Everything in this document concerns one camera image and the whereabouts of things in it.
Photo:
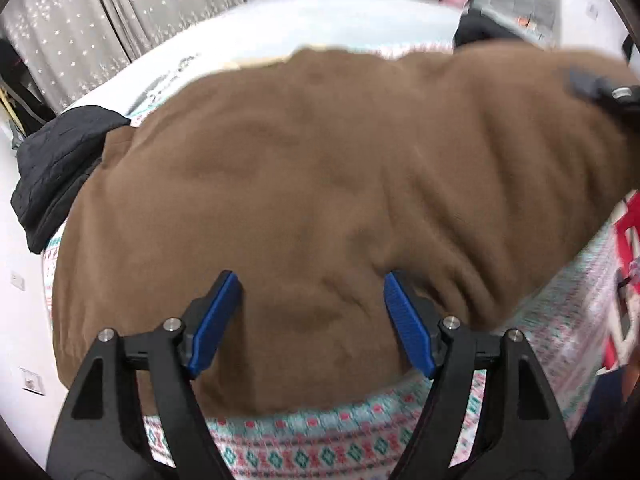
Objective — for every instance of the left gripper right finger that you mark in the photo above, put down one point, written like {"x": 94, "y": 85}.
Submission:
{"x": 490, "y": 412}

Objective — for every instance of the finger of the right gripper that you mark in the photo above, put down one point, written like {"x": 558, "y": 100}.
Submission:
{"x": 620, "y": 101}

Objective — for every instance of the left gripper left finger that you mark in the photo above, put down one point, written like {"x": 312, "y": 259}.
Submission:
{"x": 131, "y": 412}

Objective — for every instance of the brown corduroy coat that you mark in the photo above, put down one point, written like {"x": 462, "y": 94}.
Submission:
{"x": 479, "y": 174}

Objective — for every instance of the pile of hanging clothes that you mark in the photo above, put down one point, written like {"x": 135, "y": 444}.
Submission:
{"x": 18, "y": 90}

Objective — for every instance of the patterned red green bedspread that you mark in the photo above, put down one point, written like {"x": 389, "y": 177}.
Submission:
{"x": 331, "y": 452}

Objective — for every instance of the black folded garment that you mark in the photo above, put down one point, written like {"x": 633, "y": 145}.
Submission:
{"x": 475, "y": 26}

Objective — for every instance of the dark quilted jacket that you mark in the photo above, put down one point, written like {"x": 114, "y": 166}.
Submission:
{"x": 54, "y": 163}

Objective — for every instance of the light blue quilt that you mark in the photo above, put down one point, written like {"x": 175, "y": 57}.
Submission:
{"x": 266, "y": 31}

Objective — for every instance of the grey dotted curtain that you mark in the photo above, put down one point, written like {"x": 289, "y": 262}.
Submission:
{"x": 71, "y": 47}

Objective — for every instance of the white wall socket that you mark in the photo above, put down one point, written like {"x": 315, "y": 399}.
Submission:
{"x": 32, "y": 382}

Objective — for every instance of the white wall switch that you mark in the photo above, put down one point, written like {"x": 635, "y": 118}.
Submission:
{"x": 18, "y": 281}

